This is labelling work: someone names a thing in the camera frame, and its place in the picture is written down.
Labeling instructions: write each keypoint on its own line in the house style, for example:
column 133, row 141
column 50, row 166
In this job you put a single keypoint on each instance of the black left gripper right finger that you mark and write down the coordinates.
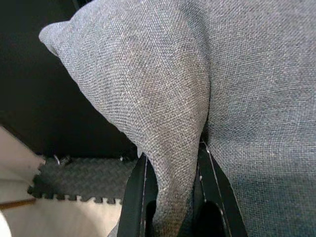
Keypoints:
column 212, row 187

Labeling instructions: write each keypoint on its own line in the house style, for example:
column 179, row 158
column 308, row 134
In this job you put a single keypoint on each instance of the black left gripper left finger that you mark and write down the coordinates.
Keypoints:
column 134, row 197

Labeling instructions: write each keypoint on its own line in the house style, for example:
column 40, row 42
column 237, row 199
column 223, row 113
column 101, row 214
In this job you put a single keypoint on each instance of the grey woven pillow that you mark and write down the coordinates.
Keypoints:
column 160, row 86

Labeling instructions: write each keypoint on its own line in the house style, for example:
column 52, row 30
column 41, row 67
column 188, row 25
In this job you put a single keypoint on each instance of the black foam puzzle mat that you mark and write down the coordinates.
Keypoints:
column 81, row 177

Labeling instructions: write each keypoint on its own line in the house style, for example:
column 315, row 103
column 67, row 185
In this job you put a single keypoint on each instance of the cream foam puzzle mat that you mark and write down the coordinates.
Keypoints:
column 61, row 219

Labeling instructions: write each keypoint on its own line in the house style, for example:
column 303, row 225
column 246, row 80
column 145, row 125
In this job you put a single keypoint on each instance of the thin wooden stick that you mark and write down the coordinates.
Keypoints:
column 17, row 203

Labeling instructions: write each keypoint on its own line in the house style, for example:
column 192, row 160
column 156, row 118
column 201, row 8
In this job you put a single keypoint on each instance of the white rounded object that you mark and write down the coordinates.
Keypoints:
column 3, row 227

